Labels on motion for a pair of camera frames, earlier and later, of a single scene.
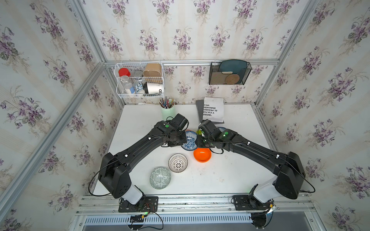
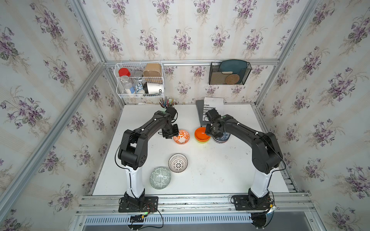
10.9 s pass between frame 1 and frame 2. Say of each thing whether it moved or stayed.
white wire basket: stayed
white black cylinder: stayed
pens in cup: stayed
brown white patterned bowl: stayed
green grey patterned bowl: stayed
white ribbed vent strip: stayed
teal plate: stayed
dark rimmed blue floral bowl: moved
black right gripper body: moved
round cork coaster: stayed
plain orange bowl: moved
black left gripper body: moved
